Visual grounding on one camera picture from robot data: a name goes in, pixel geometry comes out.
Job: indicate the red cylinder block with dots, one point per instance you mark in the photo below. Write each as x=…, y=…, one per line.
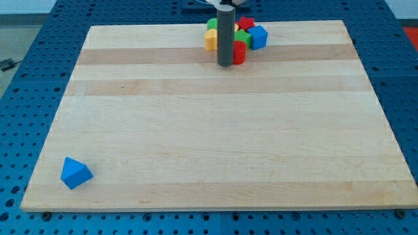
x=239, y=52

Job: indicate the black cable device on floor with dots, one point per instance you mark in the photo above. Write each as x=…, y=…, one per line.
x=8, y=64

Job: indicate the wooden board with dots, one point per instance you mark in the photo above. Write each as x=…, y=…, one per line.
x=162, y=127

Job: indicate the blue cube block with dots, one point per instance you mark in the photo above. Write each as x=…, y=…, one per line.
x=258, y=37

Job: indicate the red star block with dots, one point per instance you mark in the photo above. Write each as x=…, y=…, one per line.
x=245, y=23

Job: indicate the yellow heart block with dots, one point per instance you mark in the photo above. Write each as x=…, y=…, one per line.
x=210, y=40

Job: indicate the green star block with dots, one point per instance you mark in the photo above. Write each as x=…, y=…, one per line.
x=243, y=36

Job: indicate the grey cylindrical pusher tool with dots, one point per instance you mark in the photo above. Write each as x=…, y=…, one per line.
x=225, y=35

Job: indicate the green round block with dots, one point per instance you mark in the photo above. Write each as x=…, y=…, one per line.
x=211, y=23

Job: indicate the blue triangle block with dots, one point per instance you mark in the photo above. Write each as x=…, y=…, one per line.
x=74, y=173

